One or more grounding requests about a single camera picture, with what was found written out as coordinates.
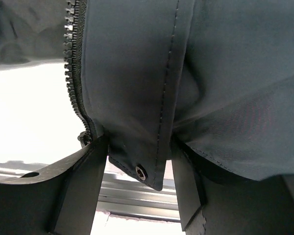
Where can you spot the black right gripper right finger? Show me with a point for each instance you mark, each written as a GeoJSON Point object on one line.
{"type": "Point", "coordinates": [214, 201]}

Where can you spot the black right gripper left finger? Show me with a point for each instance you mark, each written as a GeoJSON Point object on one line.
{"type": "Point", "coordinates": [59, 199]}

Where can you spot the grey black gradient jacket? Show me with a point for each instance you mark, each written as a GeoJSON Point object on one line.
{"type": "Point", "coordinates": [216, 74]}

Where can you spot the aluminium table edge rail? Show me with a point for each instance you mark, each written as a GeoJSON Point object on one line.
{"type": "Point", "coordinates": [122, 195]}

